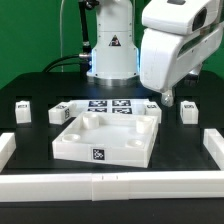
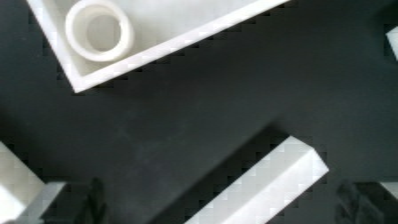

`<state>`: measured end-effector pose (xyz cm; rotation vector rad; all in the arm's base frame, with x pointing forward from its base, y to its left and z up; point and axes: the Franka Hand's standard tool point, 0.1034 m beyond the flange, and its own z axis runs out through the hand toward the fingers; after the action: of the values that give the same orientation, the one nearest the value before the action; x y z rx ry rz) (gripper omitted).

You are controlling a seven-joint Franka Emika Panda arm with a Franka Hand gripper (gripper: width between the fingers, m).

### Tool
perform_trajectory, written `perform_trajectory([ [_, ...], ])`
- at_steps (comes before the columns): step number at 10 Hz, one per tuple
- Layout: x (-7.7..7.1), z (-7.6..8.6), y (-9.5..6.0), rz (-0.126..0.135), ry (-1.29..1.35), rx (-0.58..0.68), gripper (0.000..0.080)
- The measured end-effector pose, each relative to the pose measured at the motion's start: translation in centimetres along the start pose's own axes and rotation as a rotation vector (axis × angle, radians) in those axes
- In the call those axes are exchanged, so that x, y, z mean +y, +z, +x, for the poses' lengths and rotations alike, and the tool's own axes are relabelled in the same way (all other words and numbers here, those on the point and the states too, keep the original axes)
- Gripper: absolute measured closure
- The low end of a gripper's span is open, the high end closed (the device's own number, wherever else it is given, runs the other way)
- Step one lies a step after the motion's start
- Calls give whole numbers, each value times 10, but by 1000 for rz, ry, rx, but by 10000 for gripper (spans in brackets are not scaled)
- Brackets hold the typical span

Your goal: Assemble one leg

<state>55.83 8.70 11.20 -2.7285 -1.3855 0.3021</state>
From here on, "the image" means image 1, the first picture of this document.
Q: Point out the white fence wall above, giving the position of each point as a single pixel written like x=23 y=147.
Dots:
x=7 y=148
x=214 y=143
x=111 y=186

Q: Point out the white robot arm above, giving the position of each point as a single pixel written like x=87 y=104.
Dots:
x=115 y=60

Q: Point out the white front fence wall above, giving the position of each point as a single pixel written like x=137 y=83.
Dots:
x=111 y=186

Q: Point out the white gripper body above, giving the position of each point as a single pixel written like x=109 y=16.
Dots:
x=166 y=58

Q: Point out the white right fence wall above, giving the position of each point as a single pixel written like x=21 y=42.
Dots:
x=214 y=143

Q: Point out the white square tabletop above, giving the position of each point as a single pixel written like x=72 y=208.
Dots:
x=108 y=138

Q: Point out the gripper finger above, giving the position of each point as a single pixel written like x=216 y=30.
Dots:
x=167 y=98

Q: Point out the white base tag plate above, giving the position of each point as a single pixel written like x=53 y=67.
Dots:
x=125 y=106

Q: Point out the white left fence wall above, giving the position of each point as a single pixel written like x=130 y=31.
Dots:
x=7 y=148

